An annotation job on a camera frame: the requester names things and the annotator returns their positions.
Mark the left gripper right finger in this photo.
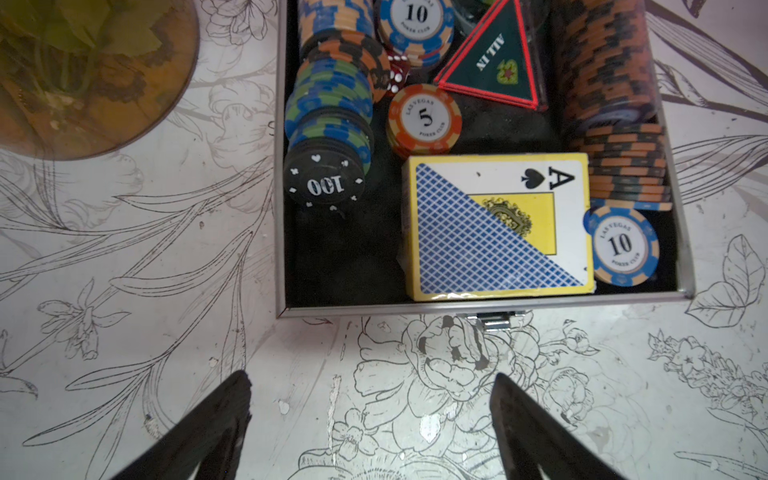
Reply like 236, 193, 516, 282
489, 373, 622, 480

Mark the black 100 chip stack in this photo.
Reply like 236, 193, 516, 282
283, 1, 392, 212

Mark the blue 10 chip stack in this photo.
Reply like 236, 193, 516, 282
376, 0, 455, 70

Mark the blue yellow card deck box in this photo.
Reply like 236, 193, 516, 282
401, 153, 596, 302

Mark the orange 5 poker chip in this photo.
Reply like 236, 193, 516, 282
386, 84, 463, 160

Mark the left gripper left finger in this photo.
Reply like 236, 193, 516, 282
115, 370, 251, 479

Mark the orange black chip stack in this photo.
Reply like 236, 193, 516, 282
552, 0, 673, 211

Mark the red translucent die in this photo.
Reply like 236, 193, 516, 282
386, 52, 411, 97

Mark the blue 10 poker chip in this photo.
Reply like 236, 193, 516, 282
587, 206, 661, 288

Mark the aluminium poker case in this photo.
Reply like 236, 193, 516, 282
275, 1, 695, 322

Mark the green potted plant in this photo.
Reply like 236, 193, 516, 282
1, 0, 200, 161

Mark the green all in triangle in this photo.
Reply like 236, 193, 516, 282
433, 0, 544, 111

